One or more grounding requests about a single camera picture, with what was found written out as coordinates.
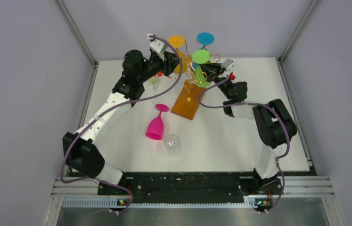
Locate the clear tall wine glass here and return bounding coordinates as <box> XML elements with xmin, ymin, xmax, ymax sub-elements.
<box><xmin>148</xmin><ymin>75</ymin><xmax>164</xmax><ymax>105</ymax></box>

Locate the clear glass tumbler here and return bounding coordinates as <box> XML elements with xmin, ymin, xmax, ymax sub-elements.
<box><xmin>164</xmin><ymin>134</ymin><xmax>181</xmax><ymax>155</ymax></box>

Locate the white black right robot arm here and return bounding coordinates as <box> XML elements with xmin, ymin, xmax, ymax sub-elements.
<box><xmin>198</xmin><ymin>59</ymin><xmax>297</xmax><ymax>194</ymax></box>

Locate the green plastic wine glass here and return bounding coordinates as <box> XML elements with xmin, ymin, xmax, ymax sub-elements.
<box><xmin>192</xmin><ymin>49</ymin><xmax>210</xmax><ymax>88</ymax></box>

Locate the yellow plastic wine glass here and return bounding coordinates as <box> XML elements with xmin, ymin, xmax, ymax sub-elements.
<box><xmin>168</xmin><ymin>35</ymin><xmax>187</xmax><ymax>74</ymax></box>

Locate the gold wire glass rack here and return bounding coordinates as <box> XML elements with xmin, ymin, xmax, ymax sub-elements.
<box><xmin>171</xmin><ymin>43</ymin><xmax>220</xmax><ymax>120</ymax></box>

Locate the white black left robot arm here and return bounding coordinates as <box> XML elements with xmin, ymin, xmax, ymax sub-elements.
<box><xmin>62</xmin><ymin>49</ymin><xmax>182</xmax><ymax>195</ymax></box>

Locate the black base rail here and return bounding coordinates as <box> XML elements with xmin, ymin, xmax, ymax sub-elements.
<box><xmin>98</xmin><ymin>171</ymin><xmax>285</xmax><ymax>204</ymax></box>

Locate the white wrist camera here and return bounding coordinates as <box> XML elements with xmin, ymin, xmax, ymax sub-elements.
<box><xmin>147</xmin><ymin>34</ymin><xmax>168</xmax><ymax>61</ymax></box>
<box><xmin>221</xmin><ymin>58</ymin><xmax>234</xmax><ymax>74</ymax></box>

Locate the blue plastic wine glass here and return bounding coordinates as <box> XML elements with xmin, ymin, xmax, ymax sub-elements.
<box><xmin>191</xmin><ymin>32</ymin><xmax>215</xmax><ymax>69</ymax></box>

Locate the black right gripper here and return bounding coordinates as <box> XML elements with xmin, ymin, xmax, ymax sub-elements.
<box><xmin>198</xmin><ymin>59</ymin><xmax>233</xmax><ymax>100</ymax></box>

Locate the red toy brick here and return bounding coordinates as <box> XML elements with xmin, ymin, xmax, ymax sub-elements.
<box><xmin>229</xmin><ymin>72</ymin><xmax>236</xmax><ymax>81</ymax></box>

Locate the pink plastic wine glass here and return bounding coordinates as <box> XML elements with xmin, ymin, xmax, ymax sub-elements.
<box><xmin>145</xmin><ymin>104</ymin><xmax>169</xmax><ymax>140</ymax></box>

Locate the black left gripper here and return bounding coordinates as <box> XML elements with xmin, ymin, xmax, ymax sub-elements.
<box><xmin>137</xmin><ymin>51</ymin><xmax>182</xmax><ymax>83</ymax></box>

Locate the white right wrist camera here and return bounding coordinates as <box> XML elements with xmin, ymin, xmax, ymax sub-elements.
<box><xmin>221</xmin><ymin>58</ymin><xmax>234</xmax><ymax>74</ymax></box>

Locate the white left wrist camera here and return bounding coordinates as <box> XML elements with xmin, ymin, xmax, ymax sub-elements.
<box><xmin>147</xmin><ymin>34</ymin><xmax>168</xmax><ymax>61</ymax></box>

